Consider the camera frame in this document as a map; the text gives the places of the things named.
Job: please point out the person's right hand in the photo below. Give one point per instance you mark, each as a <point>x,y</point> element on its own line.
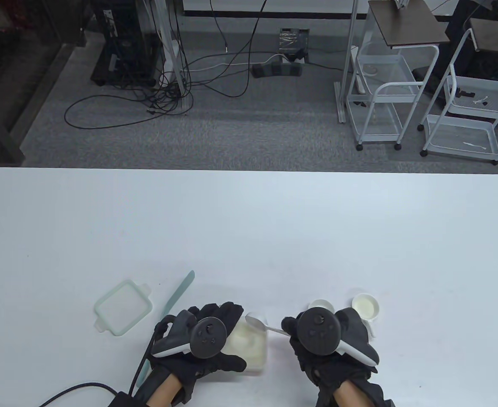
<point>325,369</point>

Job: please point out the person's left hand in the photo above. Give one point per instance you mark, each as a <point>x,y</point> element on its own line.
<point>215,366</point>

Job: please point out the clear plastic sugar container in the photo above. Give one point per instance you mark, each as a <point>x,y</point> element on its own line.
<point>255,371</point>

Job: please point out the white sugar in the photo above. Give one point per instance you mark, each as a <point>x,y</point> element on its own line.
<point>365,306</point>
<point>251,343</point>

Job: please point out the white coffee spoon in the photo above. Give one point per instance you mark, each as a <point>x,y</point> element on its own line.
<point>257,321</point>

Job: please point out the small round white dish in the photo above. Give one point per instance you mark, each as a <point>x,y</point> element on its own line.
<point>321,304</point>

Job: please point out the teal dessert spatula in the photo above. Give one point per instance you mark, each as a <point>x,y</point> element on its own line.
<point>181,292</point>

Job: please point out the clear lid with green rim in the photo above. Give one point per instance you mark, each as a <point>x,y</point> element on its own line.
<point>124,307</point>

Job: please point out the person's left forearm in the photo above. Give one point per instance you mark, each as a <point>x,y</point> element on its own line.
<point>164,392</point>

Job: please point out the person's right forearm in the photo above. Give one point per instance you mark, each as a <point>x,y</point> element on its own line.
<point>345,394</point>

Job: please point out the black and white left controller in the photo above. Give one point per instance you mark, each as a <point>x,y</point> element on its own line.
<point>208,339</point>

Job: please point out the black and white controller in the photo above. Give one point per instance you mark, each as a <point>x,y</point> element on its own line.
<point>319,330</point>
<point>208,339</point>

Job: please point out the black and white right controller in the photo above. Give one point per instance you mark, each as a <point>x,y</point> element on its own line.
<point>319,330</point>

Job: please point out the thin white stick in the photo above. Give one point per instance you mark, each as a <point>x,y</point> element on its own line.
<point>474,145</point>

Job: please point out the black power strip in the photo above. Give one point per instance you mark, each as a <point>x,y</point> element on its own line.
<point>274,70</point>

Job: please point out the small white plastic piece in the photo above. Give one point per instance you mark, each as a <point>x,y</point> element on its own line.
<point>482,101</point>

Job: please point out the black floor box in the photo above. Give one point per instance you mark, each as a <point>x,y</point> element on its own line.
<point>293,40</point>

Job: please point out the black computer rack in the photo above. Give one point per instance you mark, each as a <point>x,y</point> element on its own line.
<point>126,42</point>

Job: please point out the dark glass partition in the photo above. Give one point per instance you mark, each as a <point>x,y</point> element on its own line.
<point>3,85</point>

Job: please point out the white cart with brown top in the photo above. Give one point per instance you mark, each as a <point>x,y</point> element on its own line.
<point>495,36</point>
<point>410,23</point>

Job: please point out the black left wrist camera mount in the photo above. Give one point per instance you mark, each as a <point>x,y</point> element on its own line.
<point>126,400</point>

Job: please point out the silver aluminium frame leg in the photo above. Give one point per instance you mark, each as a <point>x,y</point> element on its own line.
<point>341,110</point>
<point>184,99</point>

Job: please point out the black bracket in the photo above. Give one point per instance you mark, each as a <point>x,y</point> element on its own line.
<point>467,93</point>

